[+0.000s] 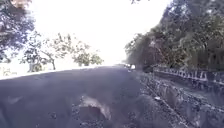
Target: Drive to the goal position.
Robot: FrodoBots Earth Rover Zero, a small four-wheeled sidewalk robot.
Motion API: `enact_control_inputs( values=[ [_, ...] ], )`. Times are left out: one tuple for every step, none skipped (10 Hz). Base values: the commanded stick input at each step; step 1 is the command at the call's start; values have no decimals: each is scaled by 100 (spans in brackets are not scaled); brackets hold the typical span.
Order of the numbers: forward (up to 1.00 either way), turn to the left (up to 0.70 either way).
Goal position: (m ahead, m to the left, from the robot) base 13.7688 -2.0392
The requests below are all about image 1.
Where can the vehicle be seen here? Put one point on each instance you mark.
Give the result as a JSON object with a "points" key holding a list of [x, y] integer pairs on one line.
{"points": [[132, 67]]}

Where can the grey asphalt road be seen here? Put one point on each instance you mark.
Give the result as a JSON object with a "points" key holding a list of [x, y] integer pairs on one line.
{"points": [[76, 86]]}

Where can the leaning tree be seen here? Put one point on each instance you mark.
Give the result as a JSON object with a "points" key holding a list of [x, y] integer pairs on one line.
{"points": [[56, 50]]}

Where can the row of trees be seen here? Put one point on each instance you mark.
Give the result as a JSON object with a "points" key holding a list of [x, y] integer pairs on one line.
{"points": [[186, 36]]}

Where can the large dark tree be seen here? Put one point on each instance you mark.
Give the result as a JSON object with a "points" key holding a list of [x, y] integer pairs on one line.
{"points": [[11, 23]]}

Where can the low stone wall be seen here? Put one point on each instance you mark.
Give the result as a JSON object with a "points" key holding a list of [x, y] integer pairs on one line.
{"points": [[193, 75]]}

